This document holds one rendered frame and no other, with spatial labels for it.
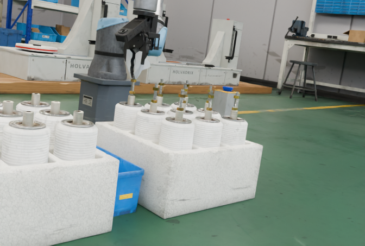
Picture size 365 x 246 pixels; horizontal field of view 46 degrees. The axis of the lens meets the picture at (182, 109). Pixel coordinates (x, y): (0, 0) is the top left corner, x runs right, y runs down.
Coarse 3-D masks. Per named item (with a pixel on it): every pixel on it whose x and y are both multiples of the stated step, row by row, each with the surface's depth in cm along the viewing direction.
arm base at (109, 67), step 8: (96, 56) 161; (104, 56) 160; (112, 56) 160; (120, 56) 162; (96, 64) 160; (104, 64) 159; (112, 64) 160; (120, 64) 162; (88, 72) 163; (96, 72) 159; (104, 72) 159; (112, 72) 159; (120, 72) 161
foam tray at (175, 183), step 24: (96, 144) 138; (120, 144) 128; (144, 144) 120; (192, 144) 125; (144, 168) 120; (168, 168) 112; (192, 168) 117; (216, 168) 124; (240, 168) 132; (144, 192) 120; (168, 192) 113; (192, 192) 119; (216, 192) 126; (240, 192) 134; (168, 216) 115
